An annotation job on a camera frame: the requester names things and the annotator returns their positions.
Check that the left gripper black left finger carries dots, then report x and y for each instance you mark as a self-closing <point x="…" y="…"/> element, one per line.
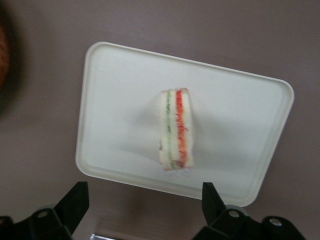
<point x="72" y="207"/>

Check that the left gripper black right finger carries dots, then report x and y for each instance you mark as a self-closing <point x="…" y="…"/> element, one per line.
<point x="217" y="212"/>

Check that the clear acrylic bottle rack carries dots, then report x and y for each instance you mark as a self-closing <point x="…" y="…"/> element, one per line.
<point x="110" y="225"/>

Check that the cream plastic tray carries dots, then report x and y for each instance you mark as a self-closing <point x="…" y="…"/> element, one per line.
<point x="120" y="100"/>

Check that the triangular layered sandwich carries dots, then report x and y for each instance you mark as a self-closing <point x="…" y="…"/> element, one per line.
<point x="175" y="130"/>

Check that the brown wicker basket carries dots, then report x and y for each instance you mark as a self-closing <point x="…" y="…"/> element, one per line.
<point x="3" y="55"/>

